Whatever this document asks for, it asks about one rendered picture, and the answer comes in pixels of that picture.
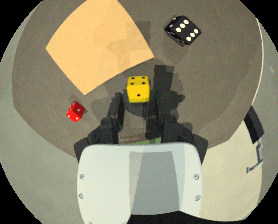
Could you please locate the red die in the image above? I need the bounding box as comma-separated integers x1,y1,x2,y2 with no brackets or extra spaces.
66,102,85,122

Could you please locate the tan flat mat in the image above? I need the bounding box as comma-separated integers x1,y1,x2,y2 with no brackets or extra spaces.
46,0,154,95

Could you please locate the yellow die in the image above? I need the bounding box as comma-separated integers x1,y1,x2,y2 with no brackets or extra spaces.
127,76,149,102

